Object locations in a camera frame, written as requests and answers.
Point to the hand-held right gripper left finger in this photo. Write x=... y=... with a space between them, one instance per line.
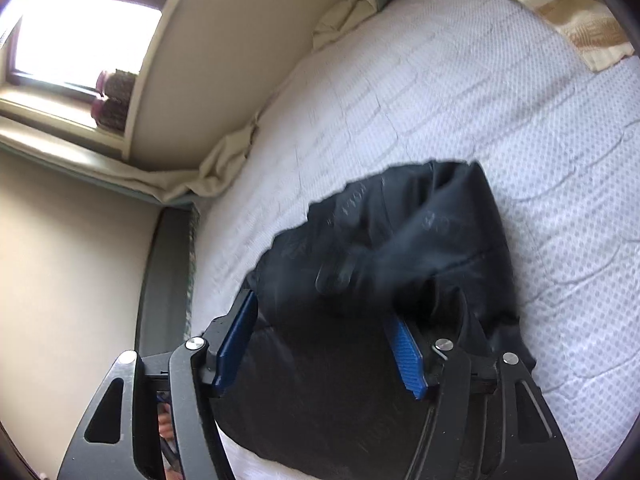
x=235 y=340

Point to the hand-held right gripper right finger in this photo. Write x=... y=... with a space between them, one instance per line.
x=407 y=360

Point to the dark navy padded jacket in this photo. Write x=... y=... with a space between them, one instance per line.
x=350 y=240

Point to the cream and teal curtain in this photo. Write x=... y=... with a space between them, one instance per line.
x=350 y=10
x=200 y=175

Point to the white quilted mattress cover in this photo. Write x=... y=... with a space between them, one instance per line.
x=450 y=110

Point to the cream towel blanket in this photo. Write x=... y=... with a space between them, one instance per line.
x=570 y=10

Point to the dark grey bed frame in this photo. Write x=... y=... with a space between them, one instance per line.
x=160 y=280

